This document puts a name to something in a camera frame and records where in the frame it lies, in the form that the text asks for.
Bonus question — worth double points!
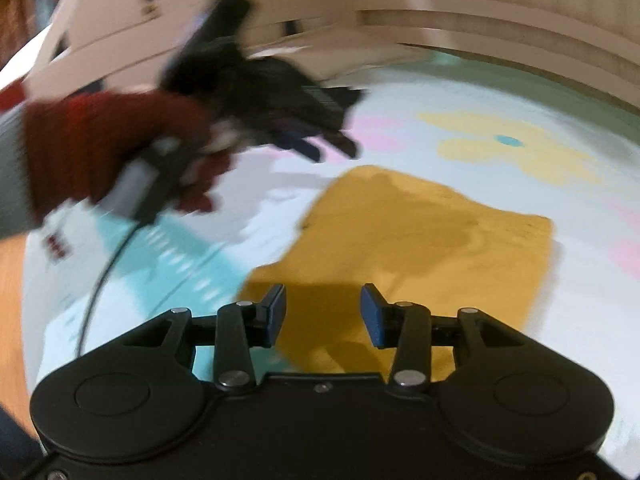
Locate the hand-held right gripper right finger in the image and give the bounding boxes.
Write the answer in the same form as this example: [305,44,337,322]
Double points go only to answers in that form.
[360,283,526,391]

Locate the black cable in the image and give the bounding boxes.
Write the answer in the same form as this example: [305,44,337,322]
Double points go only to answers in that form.
[75,220,146,358]

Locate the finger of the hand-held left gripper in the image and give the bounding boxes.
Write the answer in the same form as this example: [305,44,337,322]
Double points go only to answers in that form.
[272,130,323,163]
[320,127,361,158]

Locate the mustard yellow small garment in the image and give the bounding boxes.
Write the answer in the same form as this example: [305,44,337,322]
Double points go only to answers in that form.
[239,165,556,383]

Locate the dark blue clothing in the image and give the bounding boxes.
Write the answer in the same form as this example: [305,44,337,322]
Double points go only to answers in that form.
[0,402,48,480]

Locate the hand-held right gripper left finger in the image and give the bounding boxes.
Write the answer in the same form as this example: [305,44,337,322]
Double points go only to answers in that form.
[122,283,288,391]

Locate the pastel printed mat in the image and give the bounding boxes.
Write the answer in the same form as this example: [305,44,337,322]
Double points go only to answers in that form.
[22,50,640,476]

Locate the person's left hand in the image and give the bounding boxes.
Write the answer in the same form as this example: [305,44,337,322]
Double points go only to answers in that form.
[22,91,233,225]

